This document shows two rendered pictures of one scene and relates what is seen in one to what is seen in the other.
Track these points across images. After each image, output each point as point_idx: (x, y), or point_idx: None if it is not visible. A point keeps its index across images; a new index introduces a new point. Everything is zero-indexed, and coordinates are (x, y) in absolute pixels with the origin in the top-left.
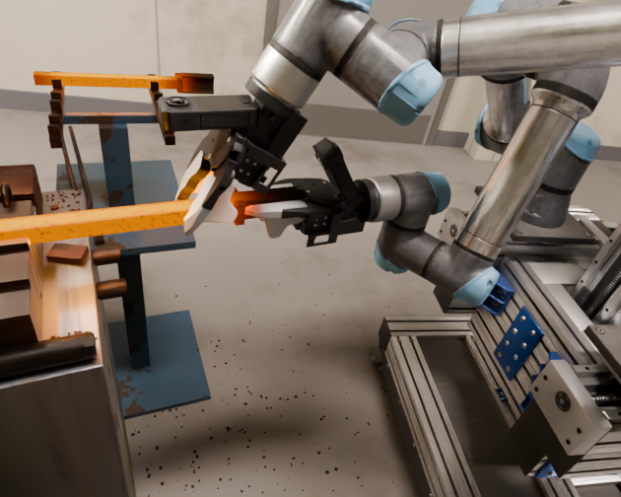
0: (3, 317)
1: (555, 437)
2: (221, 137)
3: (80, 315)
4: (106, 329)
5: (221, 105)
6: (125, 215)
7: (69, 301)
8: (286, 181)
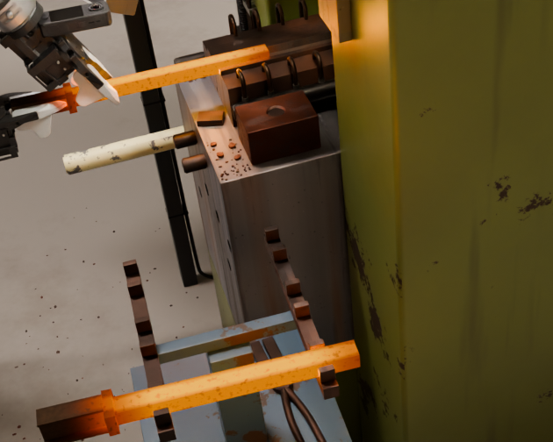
0: (214, 39)
1: None
2: (69, 38)
3: (191, 89)
4: (228, 269)
5: (65, 11)
6: (153, 70)
7: (201, 96)
8: (16, 117)
